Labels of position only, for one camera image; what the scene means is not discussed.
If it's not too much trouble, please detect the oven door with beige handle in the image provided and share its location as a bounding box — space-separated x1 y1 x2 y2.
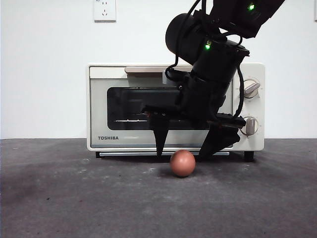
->
89 66 234 149

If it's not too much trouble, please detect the beige timer dial knob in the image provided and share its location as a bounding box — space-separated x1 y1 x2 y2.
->
240 116 259 136

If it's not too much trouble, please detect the silver oven crumb tray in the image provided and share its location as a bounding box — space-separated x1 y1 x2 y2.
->
99 152 230 157

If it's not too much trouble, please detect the beige temperature dial knob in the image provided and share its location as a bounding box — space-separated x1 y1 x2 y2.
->
243 78 261 98

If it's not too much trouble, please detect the cream toaster oven housing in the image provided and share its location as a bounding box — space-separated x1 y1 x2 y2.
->
86 62 265 162

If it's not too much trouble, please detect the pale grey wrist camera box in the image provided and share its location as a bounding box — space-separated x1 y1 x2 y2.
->
162 72 174 86

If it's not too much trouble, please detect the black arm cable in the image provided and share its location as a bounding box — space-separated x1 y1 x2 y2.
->
165 0 208 80
234 66 246 119

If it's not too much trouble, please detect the white wall socket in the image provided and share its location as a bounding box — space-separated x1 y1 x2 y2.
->
93 0 116 22

